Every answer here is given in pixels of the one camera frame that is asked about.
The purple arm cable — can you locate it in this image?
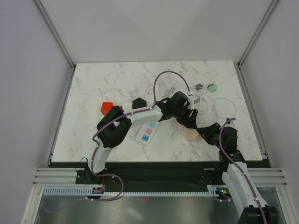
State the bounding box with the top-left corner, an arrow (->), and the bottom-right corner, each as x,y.
92,71 -> 191,180
219,118 -> 269,224

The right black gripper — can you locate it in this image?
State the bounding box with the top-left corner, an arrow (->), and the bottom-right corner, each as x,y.
196,122 -> 224,150

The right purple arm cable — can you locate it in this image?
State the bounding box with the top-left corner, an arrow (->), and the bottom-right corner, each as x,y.
219,118 -> 269,224

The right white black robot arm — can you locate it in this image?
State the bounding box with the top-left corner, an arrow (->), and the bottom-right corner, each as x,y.
196,119 -> 279,224

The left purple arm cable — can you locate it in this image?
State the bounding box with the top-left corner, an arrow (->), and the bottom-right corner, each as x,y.
92,71 -> 191,180

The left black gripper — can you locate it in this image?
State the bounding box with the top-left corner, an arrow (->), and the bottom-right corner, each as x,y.
173,104 -> 198,130

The left aluminium frame post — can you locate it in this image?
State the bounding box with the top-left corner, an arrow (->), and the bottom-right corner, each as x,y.
32,0 -> 77,70

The light green cube plug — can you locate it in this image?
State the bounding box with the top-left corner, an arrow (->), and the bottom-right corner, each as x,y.
207,84 -> 217,93

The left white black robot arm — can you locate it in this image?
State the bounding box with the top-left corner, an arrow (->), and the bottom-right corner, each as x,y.
86,91 -> 199,183

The small grey charger plug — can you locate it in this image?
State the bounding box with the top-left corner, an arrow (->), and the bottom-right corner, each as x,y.
195,84 -> 203,91

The black cube adapter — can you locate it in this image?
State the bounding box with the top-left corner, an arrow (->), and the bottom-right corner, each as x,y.
132,98 -> 147,109

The right aluminium frame post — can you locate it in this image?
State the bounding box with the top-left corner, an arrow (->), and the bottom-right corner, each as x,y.
236,0 -> 281,68

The white power strip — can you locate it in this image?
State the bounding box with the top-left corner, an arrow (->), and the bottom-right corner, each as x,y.
135,122 -> 159,146

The aluminium frame post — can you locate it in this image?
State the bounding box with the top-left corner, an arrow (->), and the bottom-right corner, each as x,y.
32,0 -> 77,70
236,0 -> 281,68

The red cube plug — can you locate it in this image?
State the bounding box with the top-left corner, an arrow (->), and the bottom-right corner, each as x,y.
100,101 -> 114,115

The green thin cable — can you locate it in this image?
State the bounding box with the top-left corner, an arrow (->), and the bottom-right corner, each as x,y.
212,97 -> 238,123

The white slotted cable duct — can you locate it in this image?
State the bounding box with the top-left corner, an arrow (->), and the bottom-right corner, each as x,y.
43,186 -> 225,197

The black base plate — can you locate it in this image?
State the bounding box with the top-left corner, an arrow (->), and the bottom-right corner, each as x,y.
49,161 -> 243,194

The aluminium front rail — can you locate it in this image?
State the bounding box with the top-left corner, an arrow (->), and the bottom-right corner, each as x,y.
33,168 -> 287,187

